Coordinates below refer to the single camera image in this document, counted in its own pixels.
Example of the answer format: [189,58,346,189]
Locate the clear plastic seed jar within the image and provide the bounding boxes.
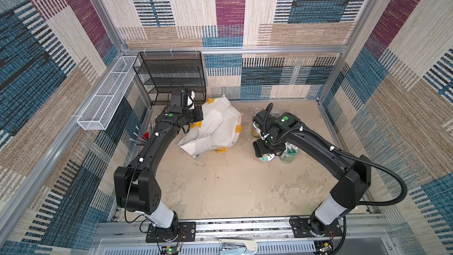
[252,107,263,117]

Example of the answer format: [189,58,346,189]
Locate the white wire mesh basket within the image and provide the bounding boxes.
[77,56,136,131]

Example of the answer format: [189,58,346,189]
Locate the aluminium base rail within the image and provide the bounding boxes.
[89,214,403,255]

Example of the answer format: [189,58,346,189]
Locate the clear seed jar red contents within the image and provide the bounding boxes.
[270,109,281,118]

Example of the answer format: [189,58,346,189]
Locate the black wire mesh shelf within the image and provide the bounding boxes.
[134,51,206,105]

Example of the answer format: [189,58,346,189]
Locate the white handle tool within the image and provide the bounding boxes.
[218,238,258,255]

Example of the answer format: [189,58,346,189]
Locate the bundle of coloured pencils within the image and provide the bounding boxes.
[129,121,155,146]

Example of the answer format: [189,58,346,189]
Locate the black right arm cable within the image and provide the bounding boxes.
[261,102,408,207]

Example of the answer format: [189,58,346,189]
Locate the green label jar red contents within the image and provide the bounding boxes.
[258,153,275,162]

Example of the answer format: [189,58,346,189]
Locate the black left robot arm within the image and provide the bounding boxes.
[114,106,203,229]

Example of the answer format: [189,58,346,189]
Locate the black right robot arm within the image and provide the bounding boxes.
[252,110,371,229]

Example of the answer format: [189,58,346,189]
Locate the green label seed jar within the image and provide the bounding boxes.
[251,122,261,138]

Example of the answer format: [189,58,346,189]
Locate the white canvas tote bag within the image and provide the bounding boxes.
[178,96,243,158]

